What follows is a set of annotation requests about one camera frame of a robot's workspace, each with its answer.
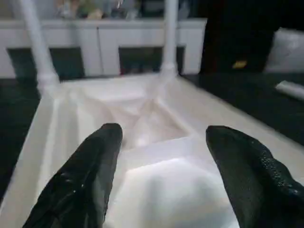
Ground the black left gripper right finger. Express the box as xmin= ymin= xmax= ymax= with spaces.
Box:
xmin=205 ymin=125 xmax=304 ymax=228

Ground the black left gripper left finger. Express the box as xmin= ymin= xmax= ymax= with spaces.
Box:
xmin=22 ymin=123 xmax=124 ymax=228

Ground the black work mat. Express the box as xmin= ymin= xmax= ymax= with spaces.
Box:
xmin=0 ymin=71 xmax=304 ymax=202

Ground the grey cushion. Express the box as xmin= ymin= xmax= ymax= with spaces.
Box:
xmin=265 ymin=27 xmax=304 ymax=73

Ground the white glass-door cabinet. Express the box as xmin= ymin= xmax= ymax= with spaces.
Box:
xmin=0 ymin=18 xmax=208 ymax=79

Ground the beige plush toy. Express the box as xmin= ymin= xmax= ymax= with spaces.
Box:
xmin=86 ymin=8 xmax=104 ymax=19

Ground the white plastic table top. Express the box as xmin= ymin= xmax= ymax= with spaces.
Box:
xmin=0 ymin=71 xmax=304 ymax=228

